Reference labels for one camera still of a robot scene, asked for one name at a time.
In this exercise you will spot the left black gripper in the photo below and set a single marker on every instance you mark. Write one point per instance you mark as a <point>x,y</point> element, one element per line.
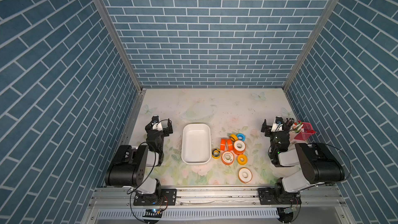
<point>168,129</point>

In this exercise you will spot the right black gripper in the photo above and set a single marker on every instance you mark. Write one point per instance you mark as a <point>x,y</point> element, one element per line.
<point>266,129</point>

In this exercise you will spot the large orange white tape roll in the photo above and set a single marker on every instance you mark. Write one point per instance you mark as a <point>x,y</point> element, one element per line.
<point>239,147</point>

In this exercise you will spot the white storage box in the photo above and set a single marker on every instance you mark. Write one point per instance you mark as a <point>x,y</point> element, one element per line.
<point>196,144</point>

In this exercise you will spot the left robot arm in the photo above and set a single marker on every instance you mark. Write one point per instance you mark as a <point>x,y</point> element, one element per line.
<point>127,168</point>

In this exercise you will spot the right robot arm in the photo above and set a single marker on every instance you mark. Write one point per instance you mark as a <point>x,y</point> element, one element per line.
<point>318,166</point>

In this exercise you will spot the blue tape roll small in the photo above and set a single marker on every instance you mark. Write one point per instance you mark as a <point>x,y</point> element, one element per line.
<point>241,137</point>

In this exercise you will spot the yellow orange tape roll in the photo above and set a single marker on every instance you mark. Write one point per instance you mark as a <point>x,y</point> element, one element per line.
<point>242,159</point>

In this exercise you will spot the large orange tape roll front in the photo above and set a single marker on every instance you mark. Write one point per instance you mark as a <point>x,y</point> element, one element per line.
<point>245,175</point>

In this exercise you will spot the yellow black tape roll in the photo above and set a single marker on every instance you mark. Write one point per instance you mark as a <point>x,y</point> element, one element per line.
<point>216,153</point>

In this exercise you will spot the pink pen cup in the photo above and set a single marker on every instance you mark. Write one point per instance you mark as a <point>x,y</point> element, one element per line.
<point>295,129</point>

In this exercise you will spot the magenta plastic basket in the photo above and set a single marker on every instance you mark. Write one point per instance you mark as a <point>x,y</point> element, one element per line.
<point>306,131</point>

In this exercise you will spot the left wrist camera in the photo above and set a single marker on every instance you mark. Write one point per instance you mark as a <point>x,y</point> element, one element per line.
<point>157,126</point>

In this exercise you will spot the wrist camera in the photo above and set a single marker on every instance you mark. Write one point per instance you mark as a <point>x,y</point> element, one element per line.
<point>276,127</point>
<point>157,126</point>

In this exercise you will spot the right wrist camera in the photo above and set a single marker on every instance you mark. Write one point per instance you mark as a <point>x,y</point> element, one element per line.
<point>276,127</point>

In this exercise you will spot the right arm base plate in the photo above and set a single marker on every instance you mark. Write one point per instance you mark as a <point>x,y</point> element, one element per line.
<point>271,196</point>

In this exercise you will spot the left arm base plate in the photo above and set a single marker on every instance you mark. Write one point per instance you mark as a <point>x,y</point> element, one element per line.
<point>165,197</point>

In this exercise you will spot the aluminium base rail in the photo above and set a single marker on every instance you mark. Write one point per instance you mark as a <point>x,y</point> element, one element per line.
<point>220,196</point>

